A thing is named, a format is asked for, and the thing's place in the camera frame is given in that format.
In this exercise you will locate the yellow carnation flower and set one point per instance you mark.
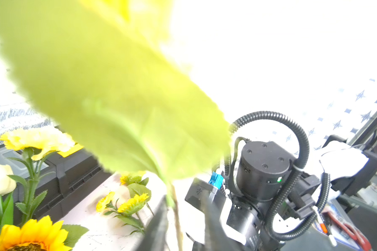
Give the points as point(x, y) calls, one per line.
point(105, 205)

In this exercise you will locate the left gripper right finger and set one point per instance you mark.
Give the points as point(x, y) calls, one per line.
point(215, 238)

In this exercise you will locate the large yellow sunflower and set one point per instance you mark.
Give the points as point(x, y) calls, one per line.
point(140, 195)

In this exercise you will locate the black toolbox yellow latch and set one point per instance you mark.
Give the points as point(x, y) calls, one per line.
point(72, 176)

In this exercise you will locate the yellow carnation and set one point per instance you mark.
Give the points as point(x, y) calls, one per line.
point(36, 146)

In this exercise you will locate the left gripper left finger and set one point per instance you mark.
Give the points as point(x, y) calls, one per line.
point(155, 236)

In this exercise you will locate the yellow sunflower with bud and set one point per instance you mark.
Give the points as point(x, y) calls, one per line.
point(129, 179)

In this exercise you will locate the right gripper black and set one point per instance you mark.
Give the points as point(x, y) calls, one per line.
point(255, 179)

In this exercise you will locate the small yellow sunflower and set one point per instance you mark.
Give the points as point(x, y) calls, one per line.
point(41, 235)

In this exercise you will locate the white tulip bud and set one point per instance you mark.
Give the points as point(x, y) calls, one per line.
point(7, 186)

